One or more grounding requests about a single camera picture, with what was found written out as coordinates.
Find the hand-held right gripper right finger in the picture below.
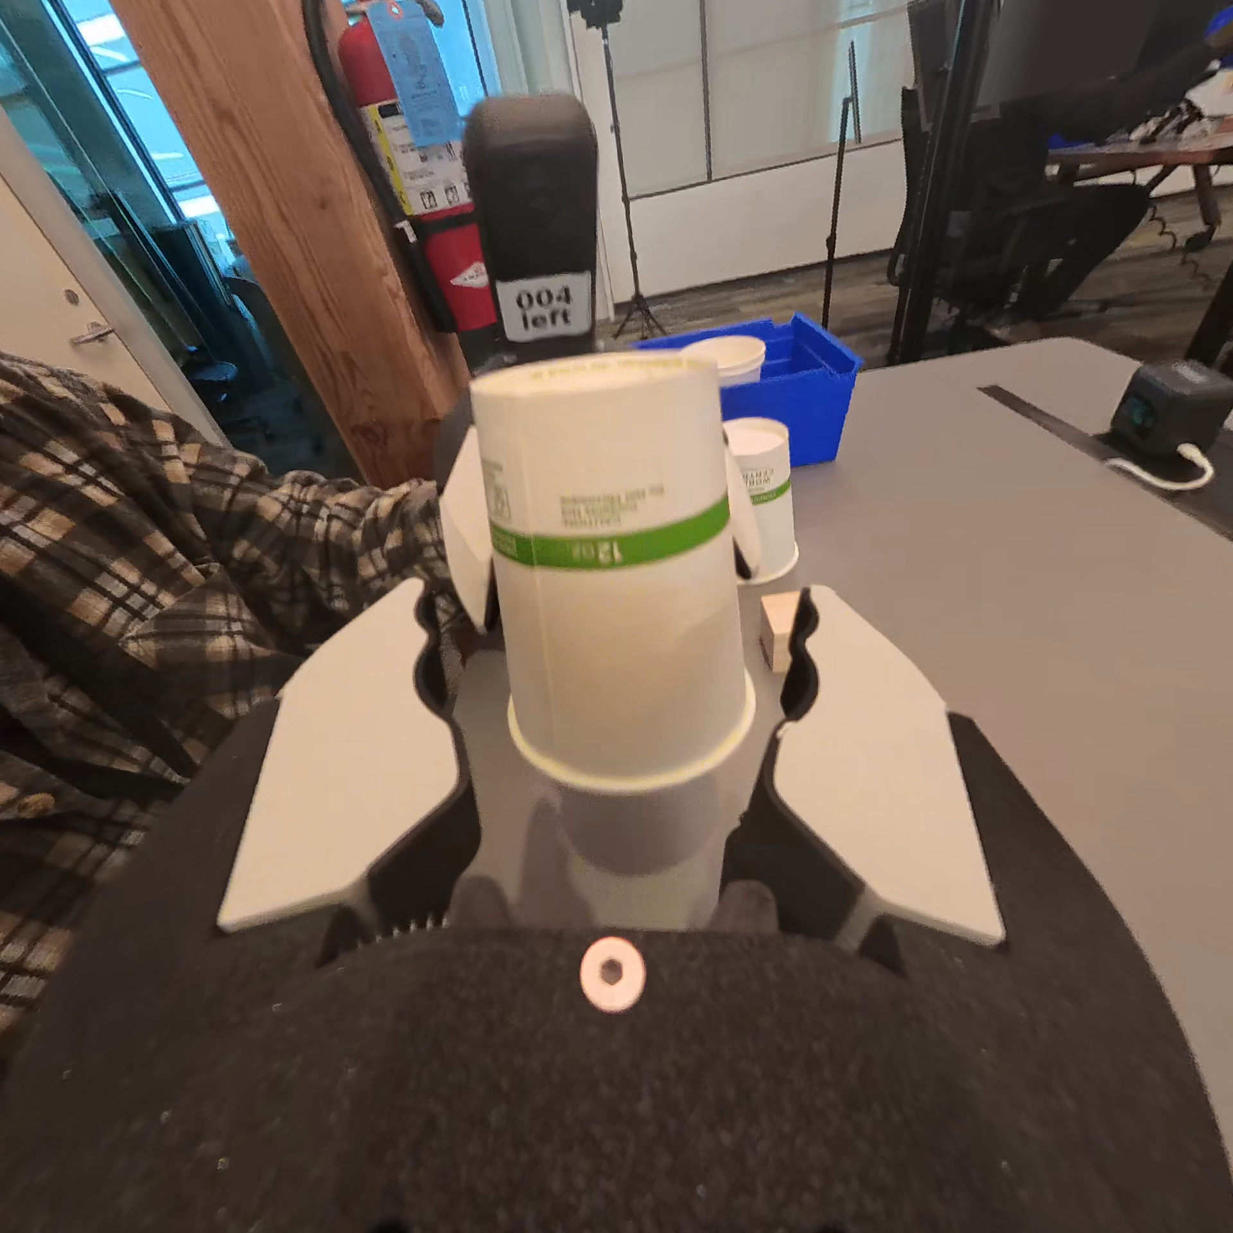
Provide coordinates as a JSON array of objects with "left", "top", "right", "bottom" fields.
[{"left": 720, "top": 585, "right": 1005, "bottom": 950}]

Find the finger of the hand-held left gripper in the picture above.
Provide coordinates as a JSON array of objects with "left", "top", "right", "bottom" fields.
[
  {"left": 722, "top": 432, "right": 764, "bottom": 586},
  {"left": 437, "top": 425, "right": 503, "bottom": 639}
]

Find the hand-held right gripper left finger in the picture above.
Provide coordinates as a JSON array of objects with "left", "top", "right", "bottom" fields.
[{"left": 215, "top": 576, "right": 481, "bottom": 934}]

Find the white paper cup green band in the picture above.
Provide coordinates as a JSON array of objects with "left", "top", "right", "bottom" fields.
[
  {"left": 688, "top": 337, "right": 767, "bottom": 390},
  {"left": 722, "top": 416, "right": 801, "bottom": 586},
  {"left": 468, "top": 352, "right": 758, "bottom": 785}
]

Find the blue plastic bin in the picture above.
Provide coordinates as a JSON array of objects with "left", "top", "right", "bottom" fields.
[{"left": 629, "top": 313, "right": 864, "bottom": 470}]

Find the person's left forearm plaid sleeve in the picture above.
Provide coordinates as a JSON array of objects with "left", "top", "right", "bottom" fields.
[{"left": 0, "top": 352, "right": 456, "bottom": 1047}]

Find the red fire extinguisher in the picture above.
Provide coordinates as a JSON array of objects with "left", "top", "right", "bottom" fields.
[{"left": 306, "top": 0, "right": 487, "bottom": 337}]

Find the small wooden cube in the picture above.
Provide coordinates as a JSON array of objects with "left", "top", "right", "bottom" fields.
[{"left": 757, "top": 592, "right": 802, "bottom": 674}]

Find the blue paper tag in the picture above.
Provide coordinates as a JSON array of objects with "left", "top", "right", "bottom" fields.
[{"left": 369, "top": 0, "right": 459, "bottom": 152}]

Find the black light stand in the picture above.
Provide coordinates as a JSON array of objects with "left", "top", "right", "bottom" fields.
[{"left": 818, "top": 39, "right": 864, "bottom": 312}]

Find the black office chair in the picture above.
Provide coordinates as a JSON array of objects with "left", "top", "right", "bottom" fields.
[{"left": 886, "top": 0, "right": 1156, "bottom": 363}]

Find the small black cube device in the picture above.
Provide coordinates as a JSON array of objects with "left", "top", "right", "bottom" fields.
[{"left": 1109, "top": 360, "right": 1233, "bottom": 457}]

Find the wooden desk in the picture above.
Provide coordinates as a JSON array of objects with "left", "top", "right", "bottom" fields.
[{"left": 1047, "top": 128, "right": 1233, "bottom": 363}]

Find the wooden post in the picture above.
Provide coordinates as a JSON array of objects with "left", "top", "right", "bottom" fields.
[{"left": 107, "top": 0, "right": 475, "bottom": 491}]

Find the white cable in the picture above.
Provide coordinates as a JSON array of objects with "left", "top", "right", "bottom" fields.
[{"left": 1102, "top": 441, "right": 1216, "bottom": 494}]

